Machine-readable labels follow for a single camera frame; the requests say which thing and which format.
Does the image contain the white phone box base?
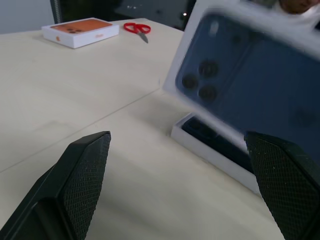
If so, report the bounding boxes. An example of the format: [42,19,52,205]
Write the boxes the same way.
[171,112,262,196]

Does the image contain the red handled scissors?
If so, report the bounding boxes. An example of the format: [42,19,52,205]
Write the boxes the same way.
[123,22,152,44]

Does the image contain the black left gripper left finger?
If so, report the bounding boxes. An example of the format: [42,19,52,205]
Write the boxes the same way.
[0,130,112,240]

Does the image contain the white box with orange phone print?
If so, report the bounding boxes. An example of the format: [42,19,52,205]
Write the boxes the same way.
[41,16,120,50]

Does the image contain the white phone box lid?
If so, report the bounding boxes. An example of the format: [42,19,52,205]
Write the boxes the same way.
[162,0,320,156]

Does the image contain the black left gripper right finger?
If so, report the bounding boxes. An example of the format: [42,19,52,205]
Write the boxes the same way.
[244,130,320,240]

